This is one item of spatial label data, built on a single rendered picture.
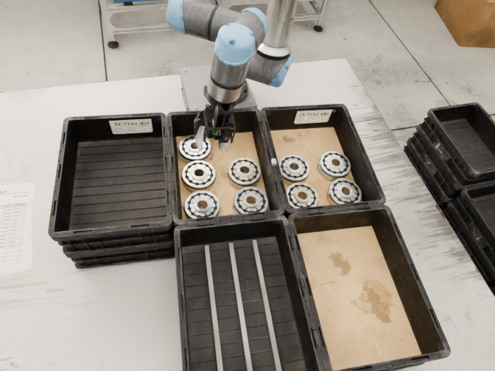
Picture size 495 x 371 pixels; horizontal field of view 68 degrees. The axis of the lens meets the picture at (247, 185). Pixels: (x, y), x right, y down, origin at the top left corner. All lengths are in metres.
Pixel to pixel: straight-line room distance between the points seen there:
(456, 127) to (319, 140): 1.03
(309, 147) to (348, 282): 0.47
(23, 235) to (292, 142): 0.90
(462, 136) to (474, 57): 1.70
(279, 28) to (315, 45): 2.01
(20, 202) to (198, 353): 0.77
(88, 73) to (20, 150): 1.43
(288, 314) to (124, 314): 0.46
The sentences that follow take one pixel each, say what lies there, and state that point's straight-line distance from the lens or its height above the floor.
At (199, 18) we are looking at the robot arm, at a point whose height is 1.31.
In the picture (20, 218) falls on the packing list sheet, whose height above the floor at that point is 0.70.
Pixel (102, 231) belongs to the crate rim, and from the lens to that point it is 0.98.
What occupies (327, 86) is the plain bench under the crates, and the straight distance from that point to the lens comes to 1.73.
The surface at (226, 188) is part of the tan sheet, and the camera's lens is 1.13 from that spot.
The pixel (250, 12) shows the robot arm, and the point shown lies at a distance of 0.88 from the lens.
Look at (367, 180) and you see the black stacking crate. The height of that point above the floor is 0.90.
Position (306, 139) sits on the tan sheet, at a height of 0.83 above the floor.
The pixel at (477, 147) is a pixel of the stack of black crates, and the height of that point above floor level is 0.49.
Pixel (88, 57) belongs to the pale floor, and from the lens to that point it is 2.99.
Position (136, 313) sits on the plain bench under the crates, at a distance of 1.13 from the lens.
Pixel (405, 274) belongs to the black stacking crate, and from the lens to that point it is 1.06.
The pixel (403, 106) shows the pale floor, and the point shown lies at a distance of 2.94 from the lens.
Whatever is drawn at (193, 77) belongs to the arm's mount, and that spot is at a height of 0.81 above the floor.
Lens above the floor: 1.78
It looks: 56 degrees down
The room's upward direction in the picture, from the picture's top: 10 degrees clockwise
